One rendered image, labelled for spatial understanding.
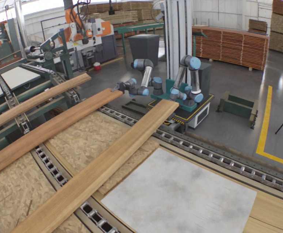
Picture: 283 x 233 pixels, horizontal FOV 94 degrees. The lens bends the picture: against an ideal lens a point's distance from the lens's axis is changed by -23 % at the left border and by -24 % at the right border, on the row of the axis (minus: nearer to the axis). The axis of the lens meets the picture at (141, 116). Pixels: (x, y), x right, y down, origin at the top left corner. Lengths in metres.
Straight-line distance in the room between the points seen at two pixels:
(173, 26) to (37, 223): 2.25
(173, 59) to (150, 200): 1.86
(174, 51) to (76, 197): 1.98
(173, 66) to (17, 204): 2.20
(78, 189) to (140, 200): 0.30
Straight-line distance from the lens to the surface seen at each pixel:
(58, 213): 0.84
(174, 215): 0.78
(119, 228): 0.79
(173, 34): 2.26
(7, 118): 1.83
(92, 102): 1.53
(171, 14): 2.24
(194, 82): 1.89
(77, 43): 5.54
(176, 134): 1.14
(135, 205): 0.80
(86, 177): 0.90
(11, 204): 1.10
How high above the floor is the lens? 1.54
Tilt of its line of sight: 33 degrees down
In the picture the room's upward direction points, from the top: 6 degrees counter-clockwise
